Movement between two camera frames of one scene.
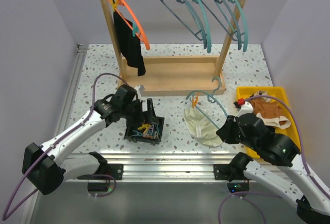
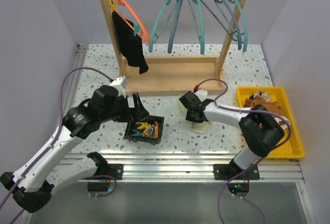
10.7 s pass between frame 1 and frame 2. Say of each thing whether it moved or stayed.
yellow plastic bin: stayed
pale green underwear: moved
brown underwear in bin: stayed
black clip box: stayed
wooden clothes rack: stayed
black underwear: stayed
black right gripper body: moved
